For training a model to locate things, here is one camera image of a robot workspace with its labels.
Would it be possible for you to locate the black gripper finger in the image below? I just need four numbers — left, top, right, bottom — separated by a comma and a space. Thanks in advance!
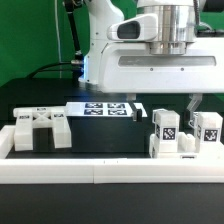
187, 93, 203, 128
126, 93, 142, 122

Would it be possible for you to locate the white chair backrest part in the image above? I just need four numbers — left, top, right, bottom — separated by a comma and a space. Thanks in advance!
13, 106, 72, 151

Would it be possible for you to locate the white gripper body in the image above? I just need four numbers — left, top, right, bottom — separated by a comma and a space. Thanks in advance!
99, 41, 224, 93

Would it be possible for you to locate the white U-shaped border fence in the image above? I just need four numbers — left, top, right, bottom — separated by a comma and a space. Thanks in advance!
0, 125, 224, 184

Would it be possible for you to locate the black cable on stand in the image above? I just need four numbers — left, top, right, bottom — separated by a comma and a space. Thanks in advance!
25, 0, 88, 80

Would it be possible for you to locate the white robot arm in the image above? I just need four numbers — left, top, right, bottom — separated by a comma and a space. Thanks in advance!
79, 0, 224, 111

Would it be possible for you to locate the white chair seat part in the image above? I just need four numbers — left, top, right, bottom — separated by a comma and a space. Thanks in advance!
149, 132, 224, 160

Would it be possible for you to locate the white sheet with tags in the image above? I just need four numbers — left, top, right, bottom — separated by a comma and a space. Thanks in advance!
65, 101, 148, 118

